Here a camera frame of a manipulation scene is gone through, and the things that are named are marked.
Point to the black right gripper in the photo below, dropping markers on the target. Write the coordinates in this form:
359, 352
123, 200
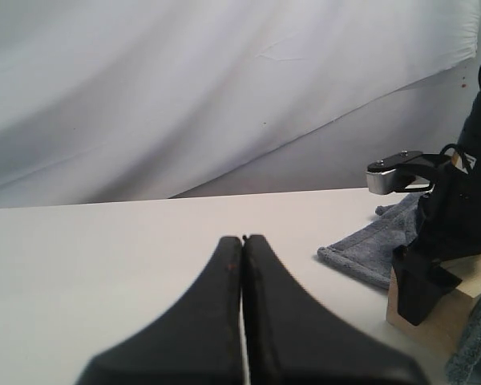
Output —
450, 229

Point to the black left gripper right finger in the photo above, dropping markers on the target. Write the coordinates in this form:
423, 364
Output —
293, 339

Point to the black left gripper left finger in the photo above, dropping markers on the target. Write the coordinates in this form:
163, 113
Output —
196, 341

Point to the light wooden block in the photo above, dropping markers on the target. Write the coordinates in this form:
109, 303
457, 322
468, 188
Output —
443, 327

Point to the grey-blue fluffy towel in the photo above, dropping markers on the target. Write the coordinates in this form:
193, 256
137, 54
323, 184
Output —
366, 255

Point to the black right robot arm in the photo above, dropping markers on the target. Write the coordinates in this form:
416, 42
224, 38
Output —
469, 139

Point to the white backdrop cloth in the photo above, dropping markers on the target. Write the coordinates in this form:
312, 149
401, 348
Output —
132, 100

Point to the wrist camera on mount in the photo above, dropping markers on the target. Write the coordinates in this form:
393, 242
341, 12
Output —
404, 172

